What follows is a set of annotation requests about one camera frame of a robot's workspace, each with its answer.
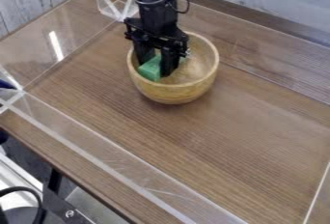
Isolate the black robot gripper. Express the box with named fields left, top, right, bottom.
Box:
left=125, top=17, right=190, bottom=77

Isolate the green rectangular block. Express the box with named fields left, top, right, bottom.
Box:
left=137, top=52, right=193, bottom=83

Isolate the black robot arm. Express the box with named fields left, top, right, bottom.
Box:
left=125, top=0, right=190, bottom=77

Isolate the brown wooden bowl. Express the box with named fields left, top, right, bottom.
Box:
left=127, top=31, right=221, bottom=104

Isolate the clear acrylic front barrier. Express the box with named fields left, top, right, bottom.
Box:
left=0, top=70, right=248, bottom=224

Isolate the black table leg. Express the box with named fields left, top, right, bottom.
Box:
left=49, top=169, right=63, bottom=193

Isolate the clear acrylic corner bracket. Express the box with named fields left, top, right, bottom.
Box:
left=97, top=0, right=139, bottom=22

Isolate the grey metal base plate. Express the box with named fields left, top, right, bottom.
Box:
left=43, top=191, right=95, bottom=224

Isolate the black cable loop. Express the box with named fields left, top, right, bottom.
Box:
left=0, top=185, right=49, bottom=224

